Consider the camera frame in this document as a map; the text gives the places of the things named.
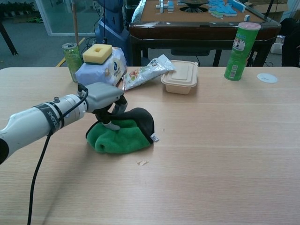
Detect green chips tube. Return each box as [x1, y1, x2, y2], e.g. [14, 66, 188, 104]
[224, 22, 262, 82]

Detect green and grey microfibre cloth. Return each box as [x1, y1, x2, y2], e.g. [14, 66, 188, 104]
[85, 107, 161, 154]

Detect beige lidded food container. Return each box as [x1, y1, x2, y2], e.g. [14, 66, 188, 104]
[160, 60, 199, 95]

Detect white round cable grommet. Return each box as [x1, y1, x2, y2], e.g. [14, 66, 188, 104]
[257, 73, 278, 84]

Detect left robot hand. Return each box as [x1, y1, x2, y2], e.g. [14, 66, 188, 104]
[84, 82, 128, 131]

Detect black centre dice dome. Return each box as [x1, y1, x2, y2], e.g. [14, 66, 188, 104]
[179, 0, 210, 13]

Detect blue machine base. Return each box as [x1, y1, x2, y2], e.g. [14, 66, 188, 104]
[94, 0, 130, 64]

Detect blue mahjong tile pile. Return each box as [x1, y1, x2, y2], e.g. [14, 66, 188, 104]
[207, 0, 247, 18]

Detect white and blue tissue pack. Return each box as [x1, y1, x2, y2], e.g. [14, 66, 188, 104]
[75, 46, 128, 88]

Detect dark wooden mahjong table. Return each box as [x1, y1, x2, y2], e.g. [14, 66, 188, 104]
[128, 0, 282, 67]

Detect green drink can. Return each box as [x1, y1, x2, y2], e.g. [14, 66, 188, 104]
[61, 42, 83, 84]

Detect black table leg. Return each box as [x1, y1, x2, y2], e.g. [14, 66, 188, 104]
[0, 22, 18, 56]

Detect wooden pole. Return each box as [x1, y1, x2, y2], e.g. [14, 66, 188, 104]
[71, 0, 80, 45]

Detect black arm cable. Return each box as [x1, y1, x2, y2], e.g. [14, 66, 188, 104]
[26, 83, 90, 225]

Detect yellow sponge with green base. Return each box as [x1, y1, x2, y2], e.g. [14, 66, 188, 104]
[82, 44, 113, 66]

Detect white woven bag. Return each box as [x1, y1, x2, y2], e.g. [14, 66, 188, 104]
[270, 35, 285, 55]

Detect white snack bag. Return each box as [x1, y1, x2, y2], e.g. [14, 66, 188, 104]
[120, 54, 177, 92]

